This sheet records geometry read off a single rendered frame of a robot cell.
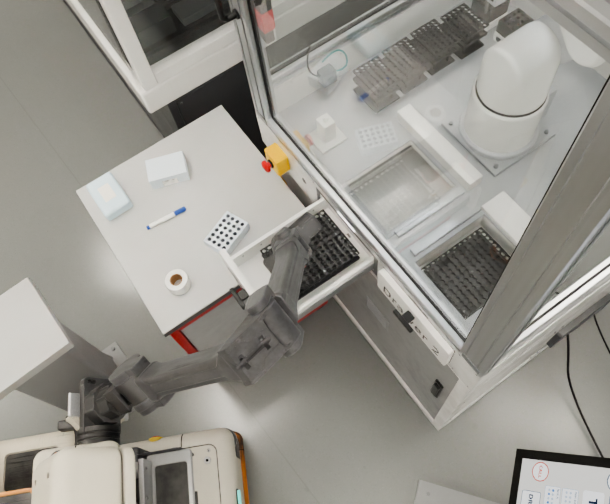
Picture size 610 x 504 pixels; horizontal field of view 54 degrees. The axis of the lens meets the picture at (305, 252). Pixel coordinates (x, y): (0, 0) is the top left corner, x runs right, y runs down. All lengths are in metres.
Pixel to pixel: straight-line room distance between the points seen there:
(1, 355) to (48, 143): 1.60
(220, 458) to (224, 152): 1.05
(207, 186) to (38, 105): 1.72
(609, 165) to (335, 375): 1.89
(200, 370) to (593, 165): 0.67
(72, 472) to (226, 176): 1.16
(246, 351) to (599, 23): 0.65
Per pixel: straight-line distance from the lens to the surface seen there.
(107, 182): 2.08
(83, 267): 2.93
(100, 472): 1.17
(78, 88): 3.54
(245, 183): 1.99
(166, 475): 1.45
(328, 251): 1.68
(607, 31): 0.66
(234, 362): 0.96
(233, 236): 1.86
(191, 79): 2.17
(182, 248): 1.92
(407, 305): 1.60
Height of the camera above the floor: 2.42
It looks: 64 degrees down
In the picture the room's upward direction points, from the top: 11 degrees counter-clockwise
